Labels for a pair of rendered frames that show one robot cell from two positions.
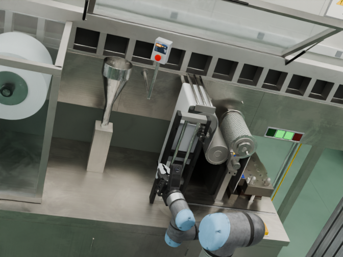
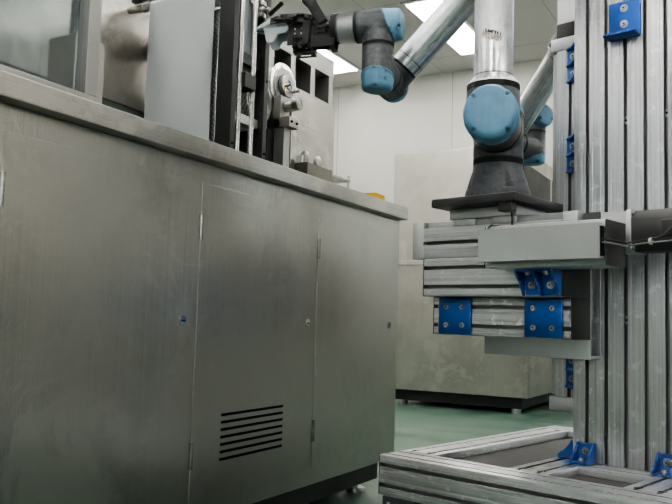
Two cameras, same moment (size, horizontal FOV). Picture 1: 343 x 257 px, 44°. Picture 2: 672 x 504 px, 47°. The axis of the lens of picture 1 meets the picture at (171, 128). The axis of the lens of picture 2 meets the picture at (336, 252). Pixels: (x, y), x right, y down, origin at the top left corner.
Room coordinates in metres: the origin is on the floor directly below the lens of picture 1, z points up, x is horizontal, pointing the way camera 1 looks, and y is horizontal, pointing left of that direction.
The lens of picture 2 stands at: (0.13, 1.14, 0.53)
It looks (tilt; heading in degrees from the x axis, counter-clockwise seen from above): 5 degrees up; 316
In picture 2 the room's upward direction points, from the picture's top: 2 degrees clockwise
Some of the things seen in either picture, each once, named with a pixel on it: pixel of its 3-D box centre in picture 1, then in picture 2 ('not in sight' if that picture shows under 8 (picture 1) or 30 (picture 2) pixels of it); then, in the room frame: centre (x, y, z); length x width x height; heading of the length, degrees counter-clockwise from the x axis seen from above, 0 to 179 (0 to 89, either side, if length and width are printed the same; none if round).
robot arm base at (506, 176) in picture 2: not in sight; (497, 181); (1.16, -0.39, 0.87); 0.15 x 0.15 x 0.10
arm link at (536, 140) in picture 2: not in sight; (530, 147); (1.48, -1.05, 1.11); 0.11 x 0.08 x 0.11; 81
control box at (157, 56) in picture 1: (161, 51); not in sight; (1.83, 0.15, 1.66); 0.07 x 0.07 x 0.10; 82
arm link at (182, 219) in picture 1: (182, 215); (379, 27); (1.33, -0.15, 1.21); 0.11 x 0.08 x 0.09; 29
